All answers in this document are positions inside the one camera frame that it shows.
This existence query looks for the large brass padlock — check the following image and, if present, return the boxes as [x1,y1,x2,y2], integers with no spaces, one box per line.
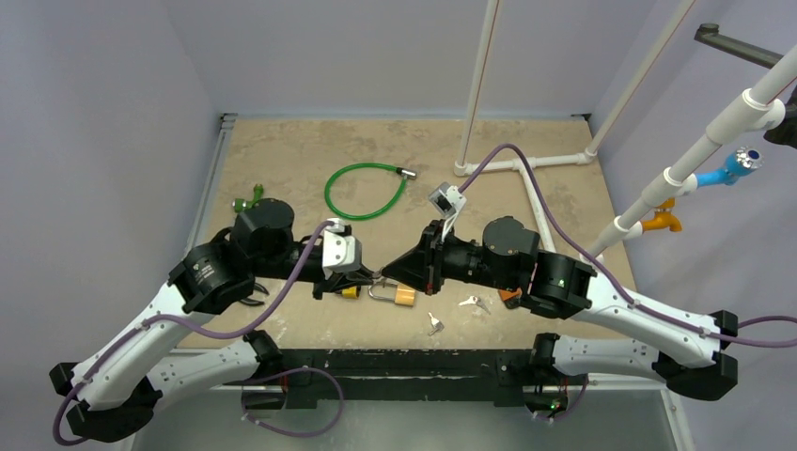
[367,278,416,307]

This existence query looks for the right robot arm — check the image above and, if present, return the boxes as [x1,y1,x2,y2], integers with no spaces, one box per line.
[381,216,739,401]

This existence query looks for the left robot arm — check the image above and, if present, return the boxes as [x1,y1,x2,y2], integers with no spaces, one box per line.
[50,198,375,446]

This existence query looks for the orange hex key set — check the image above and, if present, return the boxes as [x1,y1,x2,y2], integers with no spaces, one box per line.
[497,289,524,310]

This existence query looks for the small yellow padlock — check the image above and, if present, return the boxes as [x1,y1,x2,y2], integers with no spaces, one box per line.
[337,286,361,300]

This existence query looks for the black pliers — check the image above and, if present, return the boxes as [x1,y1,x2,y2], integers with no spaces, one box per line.
[239,283,270,307]

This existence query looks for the orange faucet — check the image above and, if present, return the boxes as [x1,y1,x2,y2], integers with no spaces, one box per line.
[641,197,682,233]

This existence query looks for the blue faucet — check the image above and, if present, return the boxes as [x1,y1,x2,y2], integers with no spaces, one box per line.
[695,147,763,188]

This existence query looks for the black overhead bar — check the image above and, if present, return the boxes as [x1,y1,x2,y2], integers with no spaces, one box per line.
[694,23,783,69]

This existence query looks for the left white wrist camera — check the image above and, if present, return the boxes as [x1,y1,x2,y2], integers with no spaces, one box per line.
[321,218,362,278]

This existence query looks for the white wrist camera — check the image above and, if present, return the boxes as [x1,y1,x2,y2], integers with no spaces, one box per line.
[321,218,362,278]
[428,182,467,243]

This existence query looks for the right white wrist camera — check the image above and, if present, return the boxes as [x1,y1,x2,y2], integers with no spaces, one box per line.
[428,182,467,243]

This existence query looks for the green cable lock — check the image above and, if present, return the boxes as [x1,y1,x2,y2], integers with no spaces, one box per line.
[323,162,418,222]

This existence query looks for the green hose nozzle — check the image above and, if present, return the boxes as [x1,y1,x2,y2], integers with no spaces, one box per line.
[231,183,264,213]

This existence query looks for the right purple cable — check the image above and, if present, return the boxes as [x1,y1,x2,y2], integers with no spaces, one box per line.
[457,143,797,423]

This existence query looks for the white pvc pipe frame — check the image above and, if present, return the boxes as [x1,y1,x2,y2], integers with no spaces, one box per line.
[453,1,796,261]

